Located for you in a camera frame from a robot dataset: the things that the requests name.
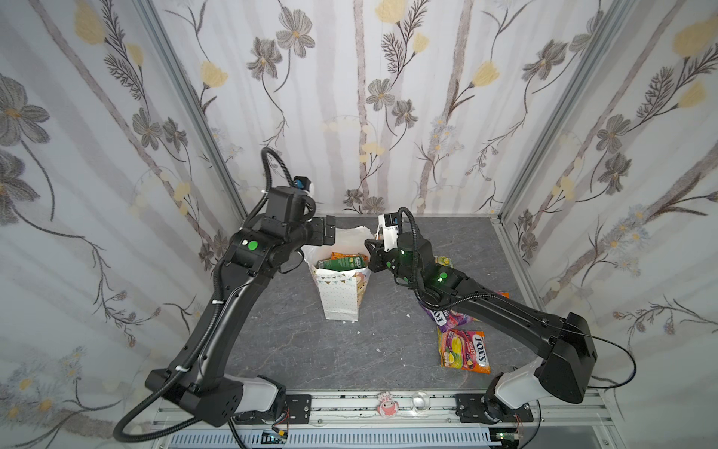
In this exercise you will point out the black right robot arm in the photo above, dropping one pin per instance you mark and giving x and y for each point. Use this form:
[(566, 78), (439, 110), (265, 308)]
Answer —
[(564, 347)]

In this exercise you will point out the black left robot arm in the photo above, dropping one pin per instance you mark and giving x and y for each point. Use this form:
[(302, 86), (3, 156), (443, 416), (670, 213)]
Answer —
[(281, 224)]

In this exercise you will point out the orange corn snack bag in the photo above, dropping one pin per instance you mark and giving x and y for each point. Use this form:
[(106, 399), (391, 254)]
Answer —
[(337, 255)]

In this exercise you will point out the green Fox's tea packet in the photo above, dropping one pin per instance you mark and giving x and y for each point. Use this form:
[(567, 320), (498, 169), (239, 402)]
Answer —
[(347, 263)]

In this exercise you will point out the green yellow Fox's candy bag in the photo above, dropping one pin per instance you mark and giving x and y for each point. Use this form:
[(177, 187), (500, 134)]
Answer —
[(444, 261)]

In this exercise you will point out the white slotted cable duct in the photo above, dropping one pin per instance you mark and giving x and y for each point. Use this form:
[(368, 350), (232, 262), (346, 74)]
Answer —
[(372, 438)]

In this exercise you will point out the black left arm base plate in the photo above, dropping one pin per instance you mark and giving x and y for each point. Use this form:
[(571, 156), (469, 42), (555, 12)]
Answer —
[(298, 409)]

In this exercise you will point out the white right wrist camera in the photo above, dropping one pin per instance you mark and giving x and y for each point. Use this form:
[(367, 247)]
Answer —
[(388, 230)]

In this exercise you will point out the purple Fox's berries bag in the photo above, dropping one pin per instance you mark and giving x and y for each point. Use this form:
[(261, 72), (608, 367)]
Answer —
[(447, 320)]

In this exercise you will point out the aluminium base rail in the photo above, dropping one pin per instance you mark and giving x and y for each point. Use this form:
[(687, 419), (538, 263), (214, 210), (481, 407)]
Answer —
[(410, 419)]

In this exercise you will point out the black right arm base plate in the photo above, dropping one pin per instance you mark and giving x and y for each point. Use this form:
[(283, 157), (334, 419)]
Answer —
[(485, 409)]

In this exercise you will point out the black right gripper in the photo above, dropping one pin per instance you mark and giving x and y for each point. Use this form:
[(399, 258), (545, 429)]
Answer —
[(376, 255)]

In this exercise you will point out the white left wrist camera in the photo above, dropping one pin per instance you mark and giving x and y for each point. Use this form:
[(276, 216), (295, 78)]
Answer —
[(303, 184)]

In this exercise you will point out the clear round suction cup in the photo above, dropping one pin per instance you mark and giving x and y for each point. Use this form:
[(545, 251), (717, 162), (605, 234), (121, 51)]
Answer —
[(420, 402)]

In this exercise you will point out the pink yellow Fox's candy bag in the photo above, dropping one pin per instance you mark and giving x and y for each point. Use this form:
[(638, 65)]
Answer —
[(463, 350)]

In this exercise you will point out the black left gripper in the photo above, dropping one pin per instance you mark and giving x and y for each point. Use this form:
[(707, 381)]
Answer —
[(319, 238)]

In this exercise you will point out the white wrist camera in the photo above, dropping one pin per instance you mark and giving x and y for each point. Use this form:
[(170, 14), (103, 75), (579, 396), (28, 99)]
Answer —
[(388, 230), (303, 184)]

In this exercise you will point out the white cartoon paper bag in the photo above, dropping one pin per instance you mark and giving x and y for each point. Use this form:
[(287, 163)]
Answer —
[(341, 292)]

